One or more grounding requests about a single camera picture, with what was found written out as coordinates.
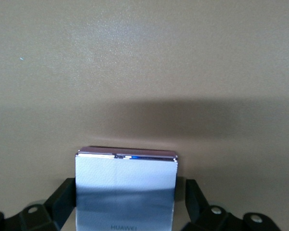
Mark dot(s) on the lilac folding phone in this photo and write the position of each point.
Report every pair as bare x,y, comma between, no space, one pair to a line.
125,187

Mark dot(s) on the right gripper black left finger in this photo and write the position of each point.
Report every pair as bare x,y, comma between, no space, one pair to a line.
38,219

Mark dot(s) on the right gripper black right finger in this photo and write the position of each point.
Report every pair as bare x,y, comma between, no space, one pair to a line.
214,219

